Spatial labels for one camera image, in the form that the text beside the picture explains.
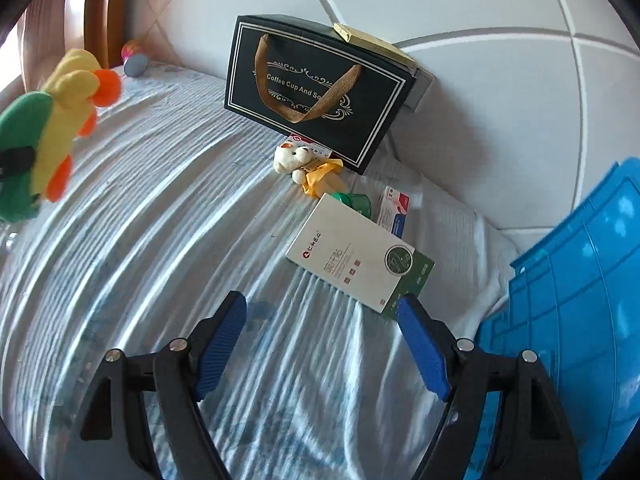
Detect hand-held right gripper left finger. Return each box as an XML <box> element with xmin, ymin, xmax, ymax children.
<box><xmin>80</xmin><ymin>290</ymin><xmax>248</xmax><ymax>480</ymax></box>

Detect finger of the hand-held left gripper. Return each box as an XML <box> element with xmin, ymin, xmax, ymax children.
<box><xmin>0</xmin><ymin>147</ymin><xmax>36</xmax><ymax>178</ymax></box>

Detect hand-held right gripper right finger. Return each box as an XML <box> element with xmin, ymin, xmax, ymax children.
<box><xmin>395</xmin><ymin>294</ymin><xmax>583</xmax><ymax>480</ymax></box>

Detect green yellow orange plush toy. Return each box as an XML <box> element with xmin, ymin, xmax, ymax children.
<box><xmin>0</xmin><ymin>49</ymin><xmax>122</xmax><ymax>223</ymax></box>

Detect white and green box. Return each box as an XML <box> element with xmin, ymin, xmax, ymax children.
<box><xmin>286</xmin><ymin>192</ymin><xmax>435</xmax><ymax>320</ymax></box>

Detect red white blue carton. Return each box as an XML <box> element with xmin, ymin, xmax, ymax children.
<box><xmin>375</xmin><ymin>186</ymin><xmax>412</xmax><ymax>238</ymax></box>

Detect green jar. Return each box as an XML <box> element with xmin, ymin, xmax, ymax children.
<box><xmin>332</xmin><ymin>191</ymin><xmax>373</xmax><ymax>221</ymax></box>

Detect blue plastic crate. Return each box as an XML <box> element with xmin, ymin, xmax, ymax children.
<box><xmin>470</xmin><ymin>157</ymin><xmax>640</xmax><ymax>480</ymax></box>

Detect small white teddy bear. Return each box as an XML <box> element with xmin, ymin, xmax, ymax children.
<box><xmin>272</xmin><ymin>142</ymin><xmax>346</xmax><ymax>198</ymax></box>

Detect white carton red logo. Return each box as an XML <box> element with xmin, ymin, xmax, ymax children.
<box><xmin>287</xmin><ymin>132</ymin><xmax>335</xmax><ymax>158</ymax></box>

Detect striped bed sheet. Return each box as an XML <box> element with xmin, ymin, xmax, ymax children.
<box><xmin>0</xmin><ymin>62</ymin><xmax>521</xmax><ymax>480</ymax></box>

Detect beige curtain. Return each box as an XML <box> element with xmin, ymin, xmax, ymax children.
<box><xmin>17</xmin><ymin>0</ymin><xmax>93</xmax><ymax>92</ymax></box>

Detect pink tube grey cap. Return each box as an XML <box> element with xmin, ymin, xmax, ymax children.
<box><xmin>121</xmin><ymin>39</ymin><xmax>149</xmax><ymax>78</ymax></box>

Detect flat gold box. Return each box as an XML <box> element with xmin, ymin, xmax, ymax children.
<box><xmin>332</xmin><ymin>22</ymin><xmax>417</xmax><ymax>72</ymax></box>

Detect wooden frame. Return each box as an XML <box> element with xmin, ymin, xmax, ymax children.
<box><xmin>85</xmin><ymin>0</ymin><xmax>132</xmax><ymax>68</ymax></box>

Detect black gift box ribbon handle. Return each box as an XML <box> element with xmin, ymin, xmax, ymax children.
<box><xmin>223</xmin><ymin>15</ymin><xmax>418</xmax><ymax>176</ymax></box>

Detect grey wall socket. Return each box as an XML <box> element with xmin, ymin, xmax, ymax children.
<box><xmin>402</xmin><ymin>67</ymin><xmax>435</xmax><ymax>111</ymax></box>

